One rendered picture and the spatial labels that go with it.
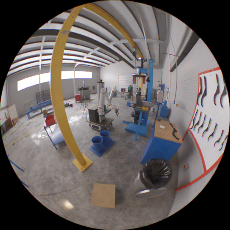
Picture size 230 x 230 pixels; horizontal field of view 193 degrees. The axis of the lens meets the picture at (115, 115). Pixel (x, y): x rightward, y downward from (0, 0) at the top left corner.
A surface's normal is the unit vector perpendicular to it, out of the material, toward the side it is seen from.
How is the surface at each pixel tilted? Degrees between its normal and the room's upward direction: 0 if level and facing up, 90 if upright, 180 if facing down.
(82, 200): 0
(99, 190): 0
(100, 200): 0
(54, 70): 90
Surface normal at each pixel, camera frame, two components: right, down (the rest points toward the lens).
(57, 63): 0.84, 0.22
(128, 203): 0.01, -0.92
